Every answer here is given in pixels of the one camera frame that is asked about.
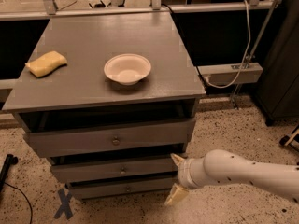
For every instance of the black stand foot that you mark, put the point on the black stand foot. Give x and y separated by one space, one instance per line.
10 160

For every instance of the blue tape cross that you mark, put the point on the blue tape cross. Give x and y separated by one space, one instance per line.
64 207

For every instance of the dark cabinet at right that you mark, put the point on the dark cabinet at right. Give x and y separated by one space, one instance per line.
277 92

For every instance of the grey top drawer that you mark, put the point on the grey top drawer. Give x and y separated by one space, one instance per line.
83 141

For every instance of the slanted metal pole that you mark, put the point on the slanted metal pole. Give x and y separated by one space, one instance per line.
246 62

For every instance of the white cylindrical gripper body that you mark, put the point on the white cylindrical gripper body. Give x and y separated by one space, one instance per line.
182 174

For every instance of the black caster wheel frame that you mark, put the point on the black caster wheel frame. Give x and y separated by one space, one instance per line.
291 140

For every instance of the yellow sponge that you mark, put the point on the yellow sponge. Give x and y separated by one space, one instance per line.
46 63

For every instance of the grey wooden drawer cabinet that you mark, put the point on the grey wooden drawer cabinet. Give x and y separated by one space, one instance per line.
80 96

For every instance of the white paper bowl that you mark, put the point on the white paper bowl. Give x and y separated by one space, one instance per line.
127 69

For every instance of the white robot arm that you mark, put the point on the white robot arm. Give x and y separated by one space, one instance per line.
220 167

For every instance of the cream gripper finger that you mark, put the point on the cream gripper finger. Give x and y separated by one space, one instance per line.
178 160
177 194

